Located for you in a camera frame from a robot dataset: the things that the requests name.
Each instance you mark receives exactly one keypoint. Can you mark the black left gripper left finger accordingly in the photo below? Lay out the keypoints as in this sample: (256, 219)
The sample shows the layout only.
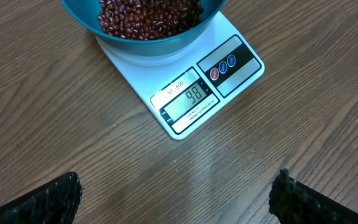
(55, 202)

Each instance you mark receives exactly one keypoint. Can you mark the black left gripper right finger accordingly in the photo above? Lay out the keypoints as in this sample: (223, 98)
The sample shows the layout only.
(295, 203)

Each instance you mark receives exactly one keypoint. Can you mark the white digital kitchen scale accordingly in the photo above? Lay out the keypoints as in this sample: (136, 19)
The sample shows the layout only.
(184, 89)

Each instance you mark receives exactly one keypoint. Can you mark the teal blue bowl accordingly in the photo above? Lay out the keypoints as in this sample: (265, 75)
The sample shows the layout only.
(84, 11)

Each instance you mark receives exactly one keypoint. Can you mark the red beans in bowl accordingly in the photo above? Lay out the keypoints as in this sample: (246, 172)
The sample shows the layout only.
(148, 19)

